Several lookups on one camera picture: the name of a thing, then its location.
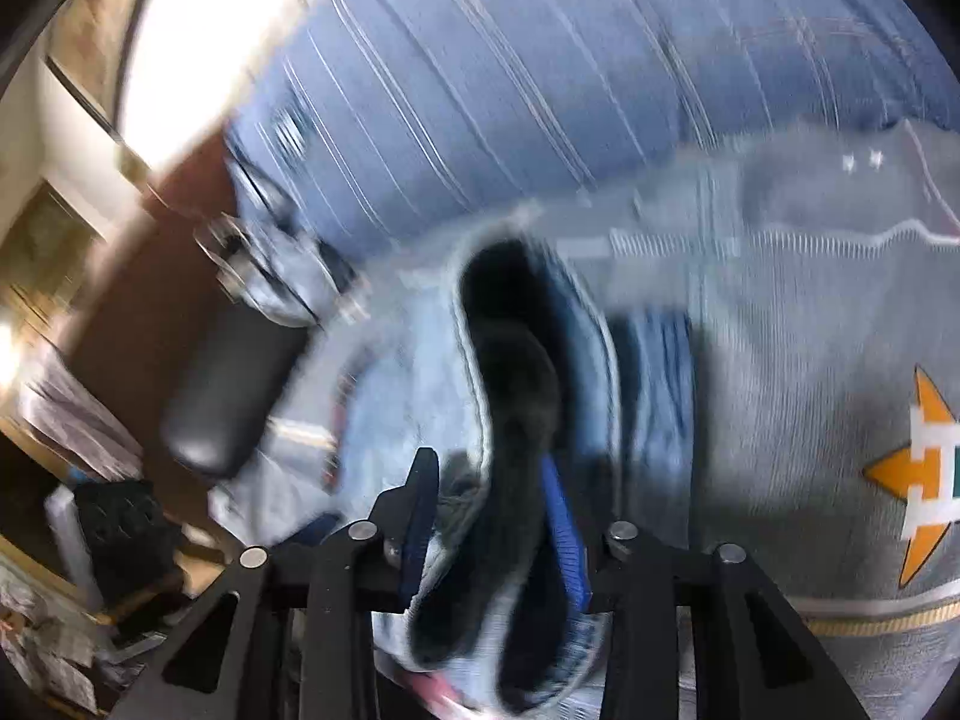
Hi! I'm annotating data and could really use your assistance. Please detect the blue denim jeans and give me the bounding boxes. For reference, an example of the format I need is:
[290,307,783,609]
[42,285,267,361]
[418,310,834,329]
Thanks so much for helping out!
[210,231,695,718]

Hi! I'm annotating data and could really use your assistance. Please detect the blue plaid pillow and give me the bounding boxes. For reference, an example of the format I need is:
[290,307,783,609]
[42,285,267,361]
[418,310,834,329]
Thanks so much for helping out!
[226,0,958,257]

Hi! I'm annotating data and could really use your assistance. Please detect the grey patterned bedsheet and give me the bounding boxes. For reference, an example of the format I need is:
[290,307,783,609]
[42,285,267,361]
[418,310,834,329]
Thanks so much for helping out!
[389,115,960,720]

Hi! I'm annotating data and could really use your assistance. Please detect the clear tangled cable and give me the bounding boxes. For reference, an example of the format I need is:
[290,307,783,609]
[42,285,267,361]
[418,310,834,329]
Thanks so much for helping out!
[192,164,378,330]

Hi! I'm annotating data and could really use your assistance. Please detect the framed wall picture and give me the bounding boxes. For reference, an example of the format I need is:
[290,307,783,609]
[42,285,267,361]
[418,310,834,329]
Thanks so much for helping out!
[2,181,103,322]

